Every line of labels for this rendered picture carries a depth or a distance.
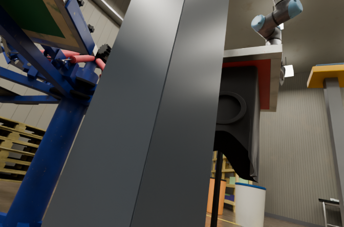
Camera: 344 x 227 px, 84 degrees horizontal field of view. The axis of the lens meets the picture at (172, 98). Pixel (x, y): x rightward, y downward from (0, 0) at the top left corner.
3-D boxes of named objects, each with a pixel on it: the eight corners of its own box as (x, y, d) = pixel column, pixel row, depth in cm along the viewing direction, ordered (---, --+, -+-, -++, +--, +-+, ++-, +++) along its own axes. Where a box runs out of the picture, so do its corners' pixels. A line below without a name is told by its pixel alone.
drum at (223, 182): (208, 210, 458) (211, 178, 487) (227, 215, 431) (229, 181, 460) (199, 209, 426) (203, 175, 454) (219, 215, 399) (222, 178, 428)
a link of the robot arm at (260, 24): (269, 6, 94) (281, 18, 99) (249, 19, 103) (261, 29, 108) (269, 18, 91) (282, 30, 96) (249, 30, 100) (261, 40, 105)
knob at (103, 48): (112, 60, 104) (116, 49, 107) (105, 53, 100) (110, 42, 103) (102, 61, 108) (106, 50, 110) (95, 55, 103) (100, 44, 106)
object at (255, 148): (259, 184, 99) (260, 107, 116) (255, 173, 62) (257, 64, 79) (253, 183, 100) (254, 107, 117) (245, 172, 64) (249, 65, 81)
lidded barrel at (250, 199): (269, 230, 338) (269, 189, 364) (261, 232, 299) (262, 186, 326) (238, 221, 371) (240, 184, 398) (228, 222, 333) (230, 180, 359)
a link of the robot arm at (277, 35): (261, 27, 109) (270, 35, 113) (261, 42, 105) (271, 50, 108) (275, 20, 103) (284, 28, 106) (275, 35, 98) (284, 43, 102)
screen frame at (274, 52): (276, 112, 117) (276, 106, 119) (282, 51, 70) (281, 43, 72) (164, 109, 152) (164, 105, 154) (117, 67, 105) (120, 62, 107)
